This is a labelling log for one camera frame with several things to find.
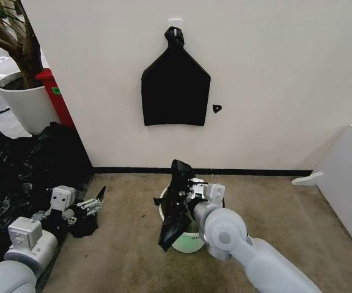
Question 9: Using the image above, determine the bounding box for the black baseboard strip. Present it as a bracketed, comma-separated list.
[90, 166, 313, 176]

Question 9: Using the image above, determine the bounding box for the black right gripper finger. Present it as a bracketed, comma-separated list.
[188, 178, 211, 200]
[175, 187, 192, 203]

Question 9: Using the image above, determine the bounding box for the black garbage bag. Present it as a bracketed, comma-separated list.
[153, 159, 197, 252]
[141, 26, 212, 128]

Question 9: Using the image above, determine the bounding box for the flat black hanging garbage bag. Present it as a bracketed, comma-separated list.
[141, 26, 212, 128]

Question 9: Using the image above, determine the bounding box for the white rounded panel foot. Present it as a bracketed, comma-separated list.
[291, 171, 325, 186]

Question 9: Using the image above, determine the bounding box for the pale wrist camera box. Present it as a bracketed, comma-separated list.
[49, 185, 77, 212]

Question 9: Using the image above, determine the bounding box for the brown potted tree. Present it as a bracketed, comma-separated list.
[0, 0, 45, 89]

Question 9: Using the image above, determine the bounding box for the red box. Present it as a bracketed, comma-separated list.
[35, 68, 76, 129]

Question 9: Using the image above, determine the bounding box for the white board panel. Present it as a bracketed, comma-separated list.
[313, 123, 352, 257]

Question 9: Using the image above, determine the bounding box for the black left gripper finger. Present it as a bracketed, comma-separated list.
[62, 210, 79, 226]
[76, 186, 107, 215]

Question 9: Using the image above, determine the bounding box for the white round trash bin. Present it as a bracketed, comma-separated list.
[159, 183, 226, 253]

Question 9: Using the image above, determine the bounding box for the pile of black garbage bags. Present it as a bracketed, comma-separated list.
[0, 121, 92, 266]

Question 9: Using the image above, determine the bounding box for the white plant pot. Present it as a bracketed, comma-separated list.
[0, 71, 61, 136]

